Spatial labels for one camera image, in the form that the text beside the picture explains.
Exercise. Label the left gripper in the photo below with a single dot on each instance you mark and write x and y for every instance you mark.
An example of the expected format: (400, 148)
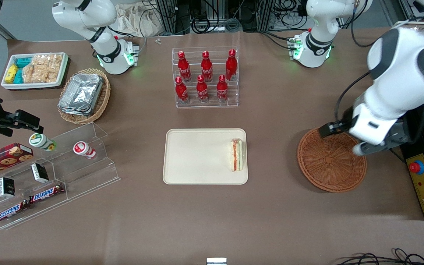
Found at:
(345, 123)

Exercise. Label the triangular sandwich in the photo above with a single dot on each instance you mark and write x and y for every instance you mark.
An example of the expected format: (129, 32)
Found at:
(236, 155)

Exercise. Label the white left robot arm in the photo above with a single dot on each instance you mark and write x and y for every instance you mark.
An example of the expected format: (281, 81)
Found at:
(399, 66)

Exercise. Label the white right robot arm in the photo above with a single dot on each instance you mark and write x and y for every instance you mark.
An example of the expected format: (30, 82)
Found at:
(105, 48)

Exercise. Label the white rectangular snack tray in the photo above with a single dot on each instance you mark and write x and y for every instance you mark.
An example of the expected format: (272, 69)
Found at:
(31, 85)

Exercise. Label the round brown wicker basket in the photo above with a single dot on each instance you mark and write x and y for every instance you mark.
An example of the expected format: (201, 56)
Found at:
(326, 165)

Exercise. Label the oval light wicker basket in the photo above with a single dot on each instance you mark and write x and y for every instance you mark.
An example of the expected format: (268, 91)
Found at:
(103, 97)

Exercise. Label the cream plastic serving tray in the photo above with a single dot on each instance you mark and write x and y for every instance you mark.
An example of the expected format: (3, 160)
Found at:
(197, 156)

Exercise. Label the green lid yogurt bottle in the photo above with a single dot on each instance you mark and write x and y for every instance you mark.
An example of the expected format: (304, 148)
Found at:
(41, 141)

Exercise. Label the red plaid cookie box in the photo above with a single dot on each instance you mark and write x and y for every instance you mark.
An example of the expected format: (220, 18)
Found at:
(2, 158)

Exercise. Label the teal snack box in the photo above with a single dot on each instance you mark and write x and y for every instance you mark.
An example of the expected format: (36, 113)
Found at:
(18, 76)
(23, 62)

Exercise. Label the yellow snack box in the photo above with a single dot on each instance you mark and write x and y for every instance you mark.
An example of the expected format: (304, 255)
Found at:
(11, 73)

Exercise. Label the small black carton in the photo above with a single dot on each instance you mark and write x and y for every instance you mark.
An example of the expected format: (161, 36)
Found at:
(39, 173)
(6, 187)

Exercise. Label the clear bag of rice crackers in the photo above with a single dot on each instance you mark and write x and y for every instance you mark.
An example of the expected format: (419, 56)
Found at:
(42, 68)

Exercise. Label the stacked aluminium foil trays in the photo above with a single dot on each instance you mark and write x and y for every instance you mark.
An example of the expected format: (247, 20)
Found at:
(81, 94)

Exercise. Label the red lid yogurt bottle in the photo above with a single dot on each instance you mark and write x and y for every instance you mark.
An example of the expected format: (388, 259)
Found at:
(84, 149)

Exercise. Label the Snickers chocolate bar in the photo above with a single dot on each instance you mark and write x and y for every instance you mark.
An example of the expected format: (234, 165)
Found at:
(46, 193)
(11, 212)

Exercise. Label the clear acrylic stepped shelf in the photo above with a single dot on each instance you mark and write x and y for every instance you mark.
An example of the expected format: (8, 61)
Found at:
(87, 173)

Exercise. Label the red cola bottle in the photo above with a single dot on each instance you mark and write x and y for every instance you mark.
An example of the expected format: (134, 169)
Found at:
(181, 91)
(222, 89)
(184, 68)
(231, 66)
(202, 90)
(207, 68)

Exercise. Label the clear acrylic bottle rack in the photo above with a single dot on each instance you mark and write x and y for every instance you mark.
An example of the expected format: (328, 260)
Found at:
(204, 105)

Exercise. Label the crumpled white cloth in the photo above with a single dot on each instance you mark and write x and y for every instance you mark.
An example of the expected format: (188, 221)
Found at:
(138, 20)

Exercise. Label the silver white device edge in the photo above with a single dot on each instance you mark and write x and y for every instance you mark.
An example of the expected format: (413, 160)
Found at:
(216, 261)

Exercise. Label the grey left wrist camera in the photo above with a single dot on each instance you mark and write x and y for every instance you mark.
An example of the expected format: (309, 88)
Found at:
(377, 148)

